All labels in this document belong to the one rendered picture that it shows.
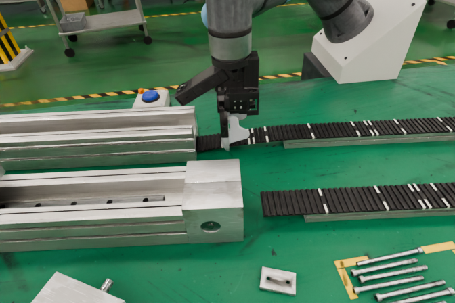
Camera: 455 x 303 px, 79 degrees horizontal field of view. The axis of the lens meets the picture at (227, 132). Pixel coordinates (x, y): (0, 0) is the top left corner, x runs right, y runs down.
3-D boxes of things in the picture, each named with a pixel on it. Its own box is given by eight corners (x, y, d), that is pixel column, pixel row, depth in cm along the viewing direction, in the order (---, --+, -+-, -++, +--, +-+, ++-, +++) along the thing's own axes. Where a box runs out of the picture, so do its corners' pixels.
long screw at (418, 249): (417, 248, 44) (420, 245, 43) (422, 254, 43) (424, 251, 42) (354, 262, 43) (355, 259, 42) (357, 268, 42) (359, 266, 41)
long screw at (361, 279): (360, 285, 40) (361, 282, 39) (356, 278, 41) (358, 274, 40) (426, 272, 41) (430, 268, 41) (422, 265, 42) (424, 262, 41)
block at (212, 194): (239, 183, 56) (238, 149, 50) (243, 241, 46) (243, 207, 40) (193, 186, 56) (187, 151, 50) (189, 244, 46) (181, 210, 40)
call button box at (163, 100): (172, 107, 78) (168, 88, 74) (167, 129, 70) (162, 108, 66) (143, 109, 78) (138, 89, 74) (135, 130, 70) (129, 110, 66)
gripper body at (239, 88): (258, 118, 55) (261, 61, 47) (215, 120, 55) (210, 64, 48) (254, 98, 61) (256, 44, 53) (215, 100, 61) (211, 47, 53)
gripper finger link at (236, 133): (250, 156, 59) (250, 116, 55) (222, 157, 59) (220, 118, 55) (248, 149, 62) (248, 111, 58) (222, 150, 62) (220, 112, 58)
